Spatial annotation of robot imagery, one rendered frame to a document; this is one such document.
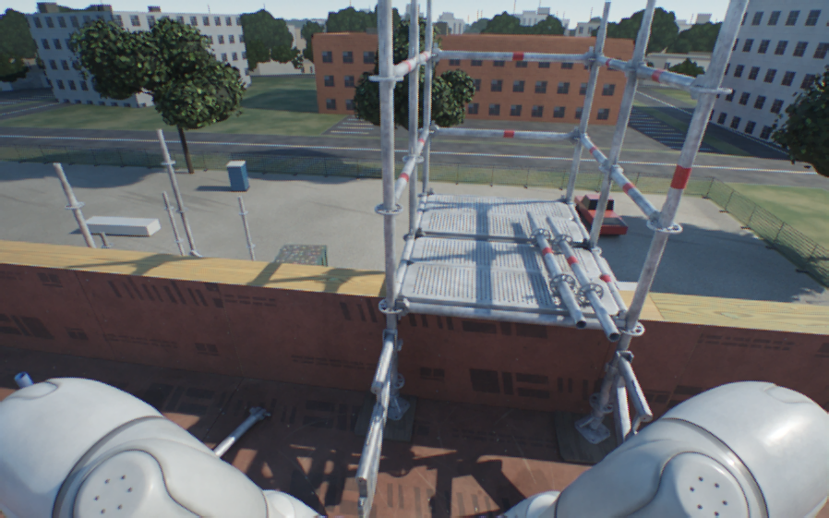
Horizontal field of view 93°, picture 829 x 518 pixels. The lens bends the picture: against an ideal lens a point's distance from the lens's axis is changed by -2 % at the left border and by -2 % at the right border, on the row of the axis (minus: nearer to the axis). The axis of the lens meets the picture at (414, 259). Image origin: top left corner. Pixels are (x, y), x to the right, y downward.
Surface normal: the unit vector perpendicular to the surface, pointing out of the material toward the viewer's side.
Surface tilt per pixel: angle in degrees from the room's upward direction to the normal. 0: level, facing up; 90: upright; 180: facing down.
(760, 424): 2
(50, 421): 10
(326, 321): 90
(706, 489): 23
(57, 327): 90
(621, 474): 60
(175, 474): 55
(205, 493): 67
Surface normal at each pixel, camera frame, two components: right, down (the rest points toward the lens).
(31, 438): -0.17, -0.60
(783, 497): 0.18, -0.07
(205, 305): -0.13, 0.50
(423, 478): 0.01, -0.87
